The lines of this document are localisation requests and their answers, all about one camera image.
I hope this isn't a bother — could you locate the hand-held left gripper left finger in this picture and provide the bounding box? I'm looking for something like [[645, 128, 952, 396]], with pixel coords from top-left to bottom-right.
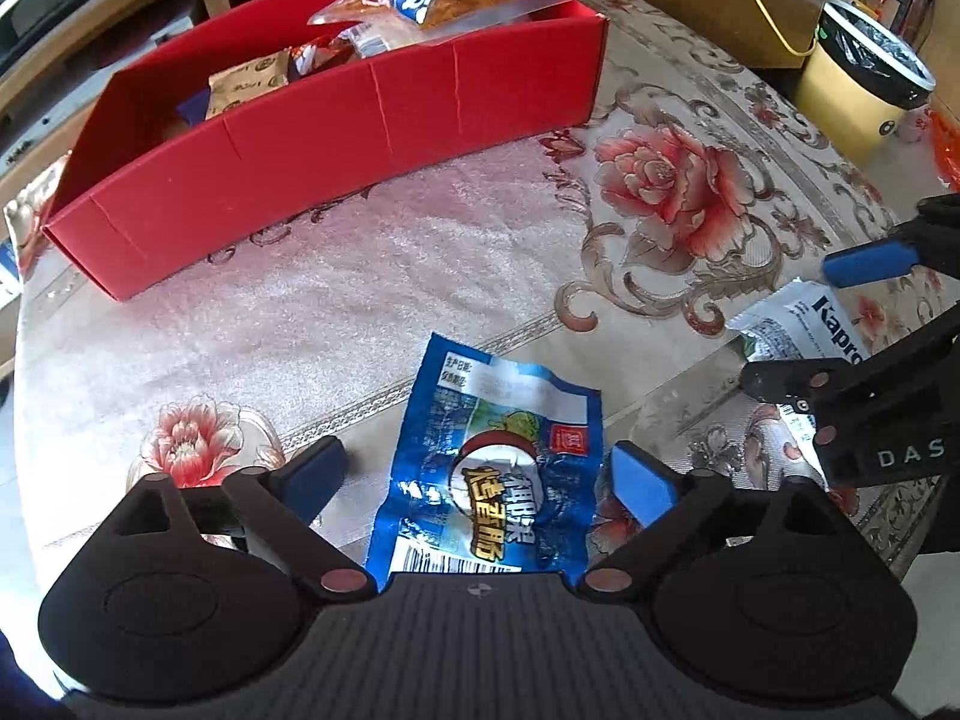
[[105, 435, 377, 605]]

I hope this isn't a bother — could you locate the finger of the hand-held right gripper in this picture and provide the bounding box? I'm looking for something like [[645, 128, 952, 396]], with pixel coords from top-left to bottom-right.
[[820, 193, 960, 289], [737, 311, 960, 458]]

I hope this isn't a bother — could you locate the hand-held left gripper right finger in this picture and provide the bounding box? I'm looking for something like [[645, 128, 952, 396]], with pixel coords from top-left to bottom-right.
[[579, 441, 852, 605]]

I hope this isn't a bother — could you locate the white packet with black print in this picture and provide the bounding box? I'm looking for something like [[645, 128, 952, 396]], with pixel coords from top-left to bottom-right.
[[724, 276, 875, 477]]

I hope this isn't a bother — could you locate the blue sausage snack packet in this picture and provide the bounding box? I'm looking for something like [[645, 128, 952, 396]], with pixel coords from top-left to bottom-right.
[[363, 330, 605, 595]]

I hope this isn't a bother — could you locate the red cardboard box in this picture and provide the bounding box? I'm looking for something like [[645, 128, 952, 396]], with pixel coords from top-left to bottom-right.
[[41, 0, 608, 305]]

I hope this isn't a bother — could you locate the red snack packet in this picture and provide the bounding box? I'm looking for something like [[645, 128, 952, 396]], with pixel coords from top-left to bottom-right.
[[289, 37, 355, 80]]

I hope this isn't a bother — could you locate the orange plastic bag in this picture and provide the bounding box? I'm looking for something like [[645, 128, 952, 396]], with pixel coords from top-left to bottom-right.
[[928, 106, 960, 190]]

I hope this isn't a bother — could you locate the yellow trash can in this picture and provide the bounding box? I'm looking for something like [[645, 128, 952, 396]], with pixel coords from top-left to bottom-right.
[[793, 0, 940, 170]]

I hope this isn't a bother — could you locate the floral tablecloth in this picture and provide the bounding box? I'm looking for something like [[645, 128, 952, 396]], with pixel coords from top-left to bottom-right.
[[0, 0, 960, 616]]

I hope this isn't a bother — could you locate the brown snack packet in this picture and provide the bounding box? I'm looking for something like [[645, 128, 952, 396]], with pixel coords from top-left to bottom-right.
[[205, 47, 295, 122]]

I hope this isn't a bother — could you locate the clear bread packet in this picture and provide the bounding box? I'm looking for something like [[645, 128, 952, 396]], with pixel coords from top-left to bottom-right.
[[345, 17, 425, 59]]

